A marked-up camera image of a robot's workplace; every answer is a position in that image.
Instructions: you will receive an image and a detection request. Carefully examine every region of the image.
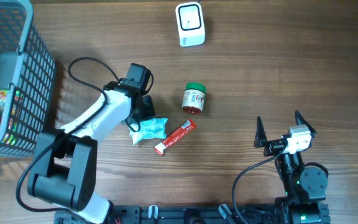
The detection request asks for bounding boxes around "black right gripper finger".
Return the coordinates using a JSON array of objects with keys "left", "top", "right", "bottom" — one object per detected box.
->
[
  {"left": 255, "top": 116, "right": 267, "bottom": 142},
  {"left": 295, "top": 110, "right": 316, "bottom": 134}
]

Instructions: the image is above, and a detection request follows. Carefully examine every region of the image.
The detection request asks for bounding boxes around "teal snack pouch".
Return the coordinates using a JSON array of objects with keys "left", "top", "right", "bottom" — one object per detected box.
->
[{"left": 129, "top": 118, "right": 168, "bottom": 145}]

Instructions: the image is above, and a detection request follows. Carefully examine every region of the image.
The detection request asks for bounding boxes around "red snack packet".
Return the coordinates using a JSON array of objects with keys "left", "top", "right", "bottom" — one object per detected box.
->
[{"left": 154, "top": 119, "right": 197, "bottom": 156}]

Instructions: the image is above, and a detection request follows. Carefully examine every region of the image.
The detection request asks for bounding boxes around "green lid sauce jar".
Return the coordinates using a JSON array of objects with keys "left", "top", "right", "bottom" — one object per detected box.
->
[{"left": 182, "top": 82, "right": 206, "bottom": 114}]

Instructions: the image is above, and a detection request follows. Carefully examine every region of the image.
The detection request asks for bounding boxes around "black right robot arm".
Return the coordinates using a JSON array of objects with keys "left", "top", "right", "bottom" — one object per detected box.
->
[{"left": 254, "top": 111, "right": 331, "bottom": 224}]

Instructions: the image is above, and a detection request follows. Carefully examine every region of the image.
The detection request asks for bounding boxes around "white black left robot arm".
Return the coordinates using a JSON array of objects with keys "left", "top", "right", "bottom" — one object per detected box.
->
[{"left": 23, "top": 80, "right": 150, "bottom": 223}]

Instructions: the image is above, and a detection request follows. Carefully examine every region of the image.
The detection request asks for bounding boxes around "white barcode scanner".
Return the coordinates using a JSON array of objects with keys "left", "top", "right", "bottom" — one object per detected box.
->
[{"left": 175, "top": 1, "right": 206, "bottom": 47}]

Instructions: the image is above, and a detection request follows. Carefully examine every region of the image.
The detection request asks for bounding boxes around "dark grey plastic basket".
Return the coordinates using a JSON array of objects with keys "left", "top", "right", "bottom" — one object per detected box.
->
[{"left": 0, "top": 0, "right": 57, "bottom": 157}]

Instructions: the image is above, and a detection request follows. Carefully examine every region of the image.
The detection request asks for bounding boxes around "black right camera cable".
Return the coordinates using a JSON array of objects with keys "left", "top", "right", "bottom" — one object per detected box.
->
[{"left": 231, "top": 145, "right": 288, "bottom": 224}]

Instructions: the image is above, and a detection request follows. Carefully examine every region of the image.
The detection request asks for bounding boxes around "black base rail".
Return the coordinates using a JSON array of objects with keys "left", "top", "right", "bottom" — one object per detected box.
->
[{"left": 53, "top": 203, "right": 331, "bottom": 224}]

